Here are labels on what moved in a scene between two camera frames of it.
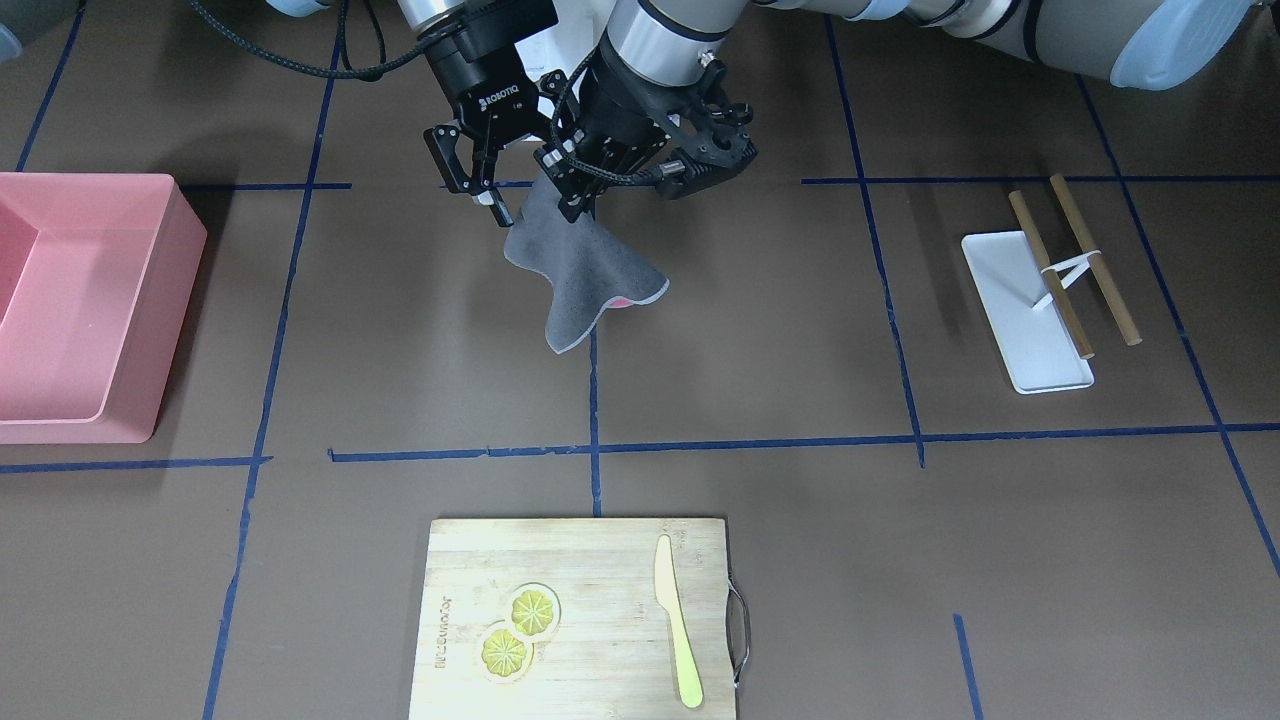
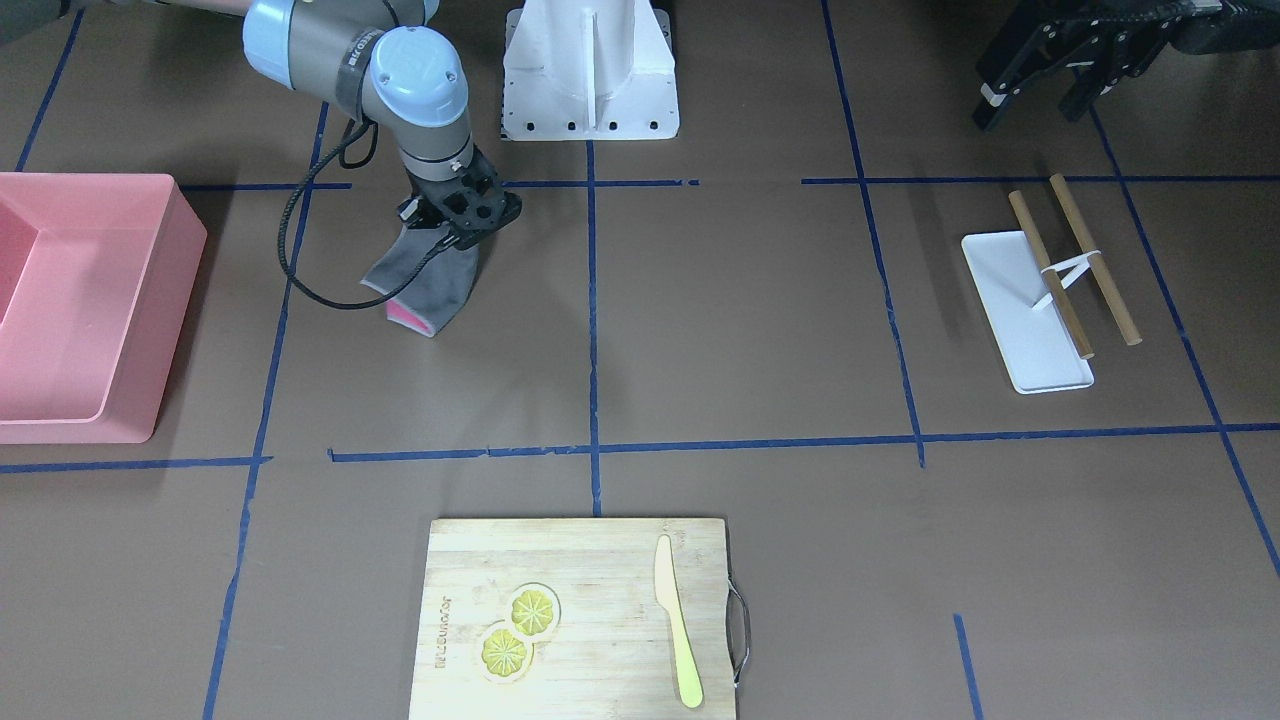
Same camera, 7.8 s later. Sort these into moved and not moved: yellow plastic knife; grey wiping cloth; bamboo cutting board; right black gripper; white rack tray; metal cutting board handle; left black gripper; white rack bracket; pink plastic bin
Moved: right black gripper; grey wiping cloth; left black gripper
Not moved: metal cutting board handle; white rack tray; white rack bracket; pink plastic bin; bamboo cutting board; yellow plastic knife
